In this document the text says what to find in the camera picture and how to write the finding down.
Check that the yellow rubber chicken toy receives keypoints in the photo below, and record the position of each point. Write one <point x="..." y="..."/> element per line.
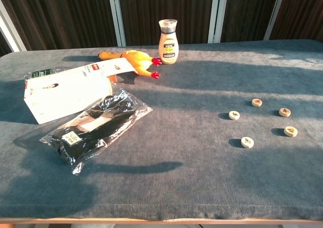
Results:
<point x="138" y="61"/>

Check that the beige sauce bottle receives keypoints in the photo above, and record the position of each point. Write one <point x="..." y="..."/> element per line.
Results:
<point x="168" y="49"/>

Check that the plastic bag of black gloves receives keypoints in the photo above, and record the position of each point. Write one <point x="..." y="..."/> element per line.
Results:
<point x="96" y="129"/>

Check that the blue grey table cloth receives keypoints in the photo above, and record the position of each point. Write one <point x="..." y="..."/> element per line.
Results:
<point x="176" y="175"/>

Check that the white carton box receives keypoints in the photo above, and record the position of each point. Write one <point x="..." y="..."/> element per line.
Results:
<point x="65" y="94"/>

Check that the dark ribbed partition panel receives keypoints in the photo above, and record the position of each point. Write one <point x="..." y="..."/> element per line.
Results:
<point x="302" y="11"/>
<point x="65" y="13"/>
<point x="248" y="11"/>
<point x="164" y="3"/>

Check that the green label water bottle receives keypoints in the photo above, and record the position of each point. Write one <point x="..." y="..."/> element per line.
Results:
<point x="43" y="73"/>

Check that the white partition post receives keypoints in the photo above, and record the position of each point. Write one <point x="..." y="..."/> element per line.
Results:
<point x="11" y="33"/>
<point x="117" y="18"/>
<point x="217" y="16"/>
<point x="275" y="13"/>

